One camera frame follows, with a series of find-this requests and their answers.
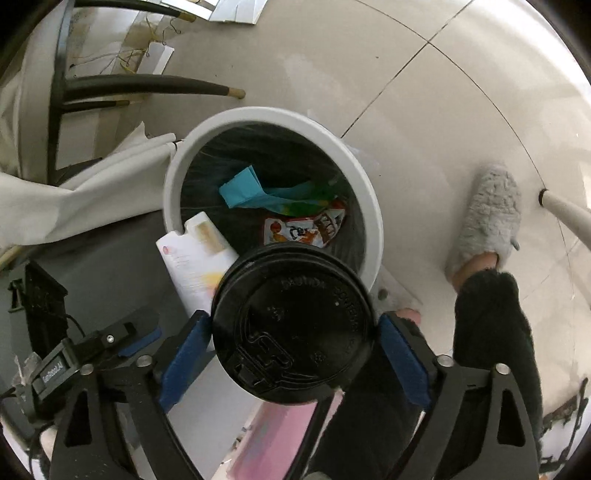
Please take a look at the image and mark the black bin liner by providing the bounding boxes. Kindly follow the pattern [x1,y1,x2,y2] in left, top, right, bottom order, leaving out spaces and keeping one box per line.
[181,121,368,273]

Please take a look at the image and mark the white paper sheets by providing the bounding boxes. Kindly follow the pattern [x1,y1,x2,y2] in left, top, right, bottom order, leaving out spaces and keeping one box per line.
[203,0,266,25]

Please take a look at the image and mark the white paper tag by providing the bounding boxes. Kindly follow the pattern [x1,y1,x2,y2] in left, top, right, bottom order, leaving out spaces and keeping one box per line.
[144,41,174,75]

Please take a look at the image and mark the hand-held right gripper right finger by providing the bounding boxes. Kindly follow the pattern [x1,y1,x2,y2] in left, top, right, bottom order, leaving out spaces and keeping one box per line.
[378,310,542,480]

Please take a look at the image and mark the colourful snack wrapper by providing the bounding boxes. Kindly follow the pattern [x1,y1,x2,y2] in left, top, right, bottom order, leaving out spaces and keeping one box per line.
[264,194,348,250]

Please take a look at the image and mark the white table leg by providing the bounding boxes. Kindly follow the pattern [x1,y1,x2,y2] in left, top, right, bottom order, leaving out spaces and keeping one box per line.
[538,188,591,241]

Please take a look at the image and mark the white round trash bin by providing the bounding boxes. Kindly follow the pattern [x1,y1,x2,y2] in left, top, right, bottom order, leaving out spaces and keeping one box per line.
[163,107,385,296]

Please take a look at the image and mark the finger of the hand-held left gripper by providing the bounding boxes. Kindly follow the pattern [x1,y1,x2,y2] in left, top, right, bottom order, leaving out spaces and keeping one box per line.
[74,320,162,367]

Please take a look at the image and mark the teal paper scrap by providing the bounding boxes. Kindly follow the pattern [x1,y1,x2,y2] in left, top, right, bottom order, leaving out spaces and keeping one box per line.
[219,166,333,209]

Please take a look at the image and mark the patterned cloth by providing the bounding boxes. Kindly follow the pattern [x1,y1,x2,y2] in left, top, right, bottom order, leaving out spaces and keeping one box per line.
[538,378,585,476]

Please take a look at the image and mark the person's leg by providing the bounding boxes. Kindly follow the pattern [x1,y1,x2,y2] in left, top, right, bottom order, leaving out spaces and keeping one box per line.
[305,309,428,480]
[451,268,544,444]

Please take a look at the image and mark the person's left leg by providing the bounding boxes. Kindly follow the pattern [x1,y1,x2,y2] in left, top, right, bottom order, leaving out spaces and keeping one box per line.
[305,309,428,480]

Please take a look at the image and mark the grey fluffy slipper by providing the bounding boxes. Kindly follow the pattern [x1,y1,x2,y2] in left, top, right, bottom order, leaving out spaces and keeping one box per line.
[445,165,522,289]

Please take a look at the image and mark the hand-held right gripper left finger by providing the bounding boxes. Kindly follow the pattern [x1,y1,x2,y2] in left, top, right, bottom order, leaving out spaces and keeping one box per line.
[48,310,218,480]

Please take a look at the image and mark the white drink carton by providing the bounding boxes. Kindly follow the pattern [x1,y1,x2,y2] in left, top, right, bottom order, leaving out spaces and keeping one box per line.
[156,211,241,319]

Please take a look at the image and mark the black device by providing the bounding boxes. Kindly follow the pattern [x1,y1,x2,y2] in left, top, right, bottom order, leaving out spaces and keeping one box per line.
[8,261,70,354]

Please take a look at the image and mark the person's right leg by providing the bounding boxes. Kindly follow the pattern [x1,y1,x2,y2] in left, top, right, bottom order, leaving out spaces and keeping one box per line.
[451,268,544,444]

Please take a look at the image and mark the pink mat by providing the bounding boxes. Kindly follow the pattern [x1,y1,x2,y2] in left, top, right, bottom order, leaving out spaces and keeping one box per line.
[231,401,345,480]

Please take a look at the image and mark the black plastic cup lid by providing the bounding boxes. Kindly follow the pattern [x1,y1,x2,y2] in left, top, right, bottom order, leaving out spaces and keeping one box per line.
[211,244,376,407]

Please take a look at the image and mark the black chair legs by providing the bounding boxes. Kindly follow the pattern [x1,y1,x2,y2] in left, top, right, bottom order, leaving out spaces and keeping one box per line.
[46,0,246,186]

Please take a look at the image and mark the white cloth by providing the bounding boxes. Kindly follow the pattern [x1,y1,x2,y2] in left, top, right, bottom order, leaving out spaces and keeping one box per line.
[0,122,178,245]

